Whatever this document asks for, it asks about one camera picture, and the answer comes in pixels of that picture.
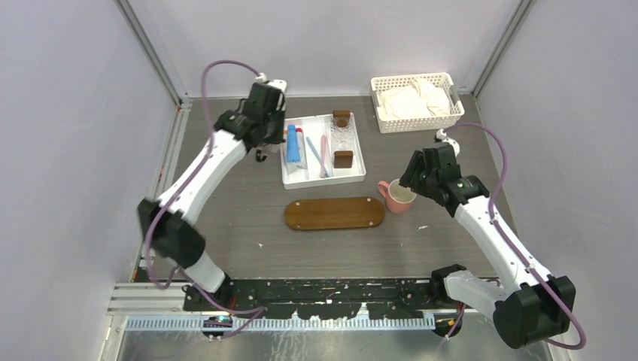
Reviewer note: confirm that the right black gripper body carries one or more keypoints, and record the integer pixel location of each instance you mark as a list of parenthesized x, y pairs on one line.
[(417, 178)]

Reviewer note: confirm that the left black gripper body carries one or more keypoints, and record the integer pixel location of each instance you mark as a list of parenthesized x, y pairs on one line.
[(276, 124)]

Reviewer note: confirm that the purple mug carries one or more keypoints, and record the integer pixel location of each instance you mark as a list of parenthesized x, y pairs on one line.
[(264, 151)]

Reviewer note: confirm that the pink mug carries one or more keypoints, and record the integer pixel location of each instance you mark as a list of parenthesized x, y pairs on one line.
[(398, 199)]

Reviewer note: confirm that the white plastic tray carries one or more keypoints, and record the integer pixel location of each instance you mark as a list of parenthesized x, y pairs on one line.
[(314, 127)]

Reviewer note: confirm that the oval wooden tray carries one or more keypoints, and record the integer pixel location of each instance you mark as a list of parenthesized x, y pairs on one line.
[(334, 213)]

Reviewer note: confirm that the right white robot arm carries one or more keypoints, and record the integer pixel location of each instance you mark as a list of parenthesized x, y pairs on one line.
[(530, 304)]

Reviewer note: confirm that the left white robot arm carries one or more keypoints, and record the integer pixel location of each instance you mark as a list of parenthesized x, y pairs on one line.
[(168, 223)]

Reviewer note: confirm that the blue toothpaste tube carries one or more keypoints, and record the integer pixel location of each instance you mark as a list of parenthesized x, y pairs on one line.
[(293, 152)]

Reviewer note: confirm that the white toothpaste tube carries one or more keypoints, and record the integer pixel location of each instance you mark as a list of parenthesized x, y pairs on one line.
[(292, 167)]

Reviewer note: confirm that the white basket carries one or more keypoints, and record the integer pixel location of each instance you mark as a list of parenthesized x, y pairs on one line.
[(440, 79)]

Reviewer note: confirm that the white towels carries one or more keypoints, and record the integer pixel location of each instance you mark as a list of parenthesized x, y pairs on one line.
[(419, 99)]

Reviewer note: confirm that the brown wooden block back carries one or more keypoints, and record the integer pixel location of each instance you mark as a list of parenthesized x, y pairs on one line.
[(341, 118)]

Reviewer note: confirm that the clear glass holder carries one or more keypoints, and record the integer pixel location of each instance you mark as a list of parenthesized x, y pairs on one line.
[(342, 138)]

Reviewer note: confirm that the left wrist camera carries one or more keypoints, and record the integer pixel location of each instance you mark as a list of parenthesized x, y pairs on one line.
[(276, 83)]

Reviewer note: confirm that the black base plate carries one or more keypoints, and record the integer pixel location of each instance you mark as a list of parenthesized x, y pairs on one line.
[(325, 299)]

